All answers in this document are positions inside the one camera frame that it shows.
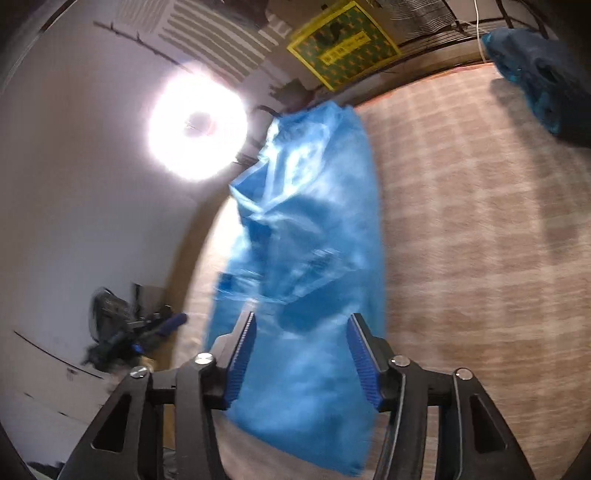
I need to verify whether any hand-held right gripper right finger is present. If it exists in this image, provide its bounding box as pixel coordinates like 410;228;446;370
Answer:
346;313;536;480

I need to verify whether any yellow green printed box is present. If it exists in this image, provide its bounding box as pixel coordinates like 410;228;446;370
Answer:
286;0;402;92

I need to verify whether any beige checked blanket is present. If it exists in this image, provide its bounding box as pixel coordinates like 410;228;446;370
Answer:
171;60;591;480

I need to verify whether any black metal clothes rack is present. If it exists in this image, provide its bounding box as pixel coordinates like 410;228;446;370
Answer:
397;0;555;51

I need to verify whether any dark teal garment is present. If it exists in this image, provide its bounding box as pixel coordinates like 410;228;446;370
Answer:
480;27;591;148

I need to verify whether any bright round lamp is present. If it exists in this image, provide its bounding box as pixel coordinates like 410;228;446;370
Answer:
148;69;247;181

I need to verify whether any white power cable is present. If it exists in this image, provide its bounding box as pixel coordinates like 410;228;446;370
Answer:
472;0;491;63

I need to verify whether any grey striped wall panel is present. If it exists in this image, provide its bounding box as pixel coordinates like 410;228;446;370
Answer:
115;0;296;84

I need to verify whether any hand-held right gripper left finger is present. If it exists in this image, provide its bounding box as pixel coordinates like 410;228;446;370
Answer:
58;310;257;480

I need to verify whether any blue garment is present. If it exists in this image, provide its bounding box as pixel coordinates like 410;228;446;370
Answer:
203;102;389;478

